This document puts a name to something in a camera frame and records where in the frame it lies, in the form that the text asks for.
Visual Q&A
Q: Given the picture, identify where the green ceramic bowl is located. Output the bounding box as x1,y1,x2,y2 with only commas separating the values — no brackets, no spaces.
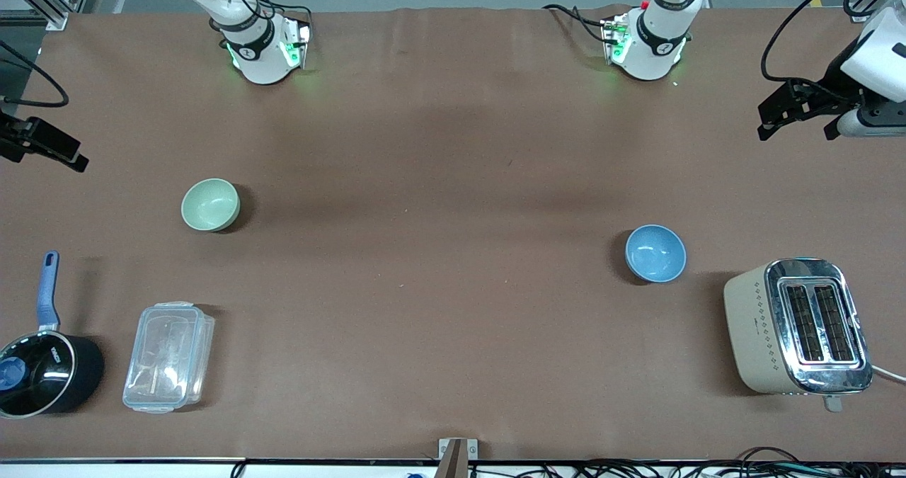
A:
180,178,241,233

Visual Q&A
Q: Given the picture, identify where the blue ceramic bowl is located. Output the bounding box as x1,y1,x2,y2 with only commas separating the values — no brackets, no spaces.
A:
624,224,687,283

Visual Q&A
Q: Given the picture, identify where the glass lid blue knob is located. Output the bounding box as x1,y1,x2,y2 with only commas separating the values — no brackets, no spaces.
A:
0,332,76,416

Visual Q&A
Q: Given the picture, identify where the beige chrome toaster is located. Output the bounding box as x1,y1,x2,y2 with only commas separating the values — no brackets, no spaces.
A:
723,257,874,414

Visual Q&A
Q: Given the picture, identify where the clear plastic lidded container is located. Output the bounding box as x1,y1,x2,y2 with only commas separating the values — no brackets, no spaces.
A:
122,301,216,415

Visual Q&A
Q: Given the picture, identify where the white table edge strip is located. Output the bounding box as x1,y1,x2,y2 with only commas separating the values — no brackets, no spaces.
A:
0,457,906,478

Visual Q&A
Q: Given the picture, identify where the brown table cover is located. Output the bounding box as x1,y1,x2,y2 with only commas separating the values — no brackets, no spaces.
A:
0,4,906,463

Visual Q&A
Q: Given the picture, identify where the black left arm wrist cable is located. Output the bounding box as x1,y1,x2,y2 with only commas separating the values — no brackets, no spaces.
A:
760,0,863,105

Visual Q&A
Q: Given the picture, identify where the black left arm base cable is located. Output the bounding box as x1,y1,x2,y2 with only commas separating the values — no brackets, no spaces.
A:
542,4,611,45

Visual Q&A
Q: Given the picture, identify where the black arm base cable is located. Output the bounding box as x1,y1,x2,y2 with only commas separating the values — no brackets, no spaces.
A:
542,4,611,45
210,0,314,48

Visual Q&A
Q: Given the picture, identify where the black saucepan blue handle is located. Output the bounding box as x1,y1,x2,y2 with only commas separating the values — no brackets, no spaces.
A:
0,251,105,419

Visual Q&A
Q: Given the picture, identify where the black right arm base cable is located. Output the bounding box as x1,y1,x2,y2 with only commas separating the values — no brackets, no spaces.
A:
210,0,314,48

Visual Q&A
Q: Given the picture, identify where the black looped cable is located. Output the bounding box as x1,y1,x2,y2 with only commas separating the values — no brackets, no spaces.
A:
735,446,805,469

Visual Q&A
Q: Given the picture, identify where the black cable bundle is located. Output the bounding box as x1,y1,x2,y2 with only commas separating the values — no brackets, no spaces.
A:
467,458,906,478

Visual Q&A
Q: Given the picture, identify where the metal mounting bracket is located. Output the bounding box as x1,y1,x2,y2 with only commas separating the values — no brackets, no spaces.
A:
438,438,479,462

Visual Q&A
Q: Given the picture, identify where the brown camera post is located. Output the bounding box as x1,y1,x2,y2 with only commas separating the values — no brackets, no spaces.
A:
440,440,469,478

